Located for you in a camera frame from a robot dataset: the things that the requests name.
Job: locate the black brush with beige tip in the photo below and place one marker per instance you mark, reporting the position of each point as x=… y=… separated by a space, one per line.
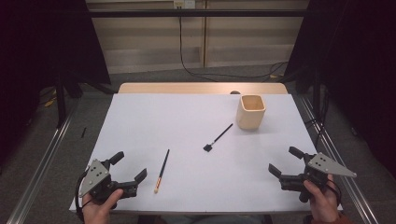
x=162 y=169

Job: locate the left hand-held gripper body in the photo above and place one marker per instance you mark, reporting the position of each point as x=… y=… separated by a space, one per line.
x=95 y=177

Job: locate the metal floor rail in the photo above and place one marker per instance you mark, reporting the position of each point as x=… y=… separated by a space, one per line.
x=358 y=199
x=42 y=172

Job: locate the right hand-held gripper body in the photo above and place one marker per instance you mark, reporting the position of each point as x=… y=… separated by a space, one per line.
x=323 y=165

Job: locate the dark round table grommet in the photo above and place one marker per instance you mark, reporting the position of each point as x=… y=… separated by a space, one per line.
x=235 y=92

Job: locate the black curtain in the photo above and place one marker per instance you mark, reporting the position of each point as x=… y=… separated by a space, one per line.
x=358 y=62
x=37 y=46

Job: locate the white wall socket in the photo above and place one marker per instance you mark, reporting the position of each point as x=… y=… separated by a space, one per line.
x=186 y=3

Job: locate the beige square cup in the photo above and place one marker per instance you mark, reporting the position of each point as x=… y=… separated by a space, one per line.
x=249 y=119

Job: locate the small black square-head brush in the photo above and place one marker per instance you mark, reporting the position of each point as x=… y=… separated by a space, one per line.
x=219 y=137

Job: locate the white table cover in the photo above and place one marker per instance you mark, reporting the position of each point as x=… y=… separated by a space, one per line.
x=155 y=118

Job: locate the black stand post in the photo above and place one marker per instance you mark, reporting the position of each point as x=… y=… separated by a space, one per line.
x=60 y=105
x=316 y=99

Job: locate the person's left hand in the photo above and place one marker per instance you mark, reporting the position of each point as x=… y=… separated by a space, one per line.
x=96 y=211

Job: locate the person's right hand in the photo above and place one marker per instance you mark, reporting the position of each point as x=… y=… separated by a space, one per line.
x=323 y=202

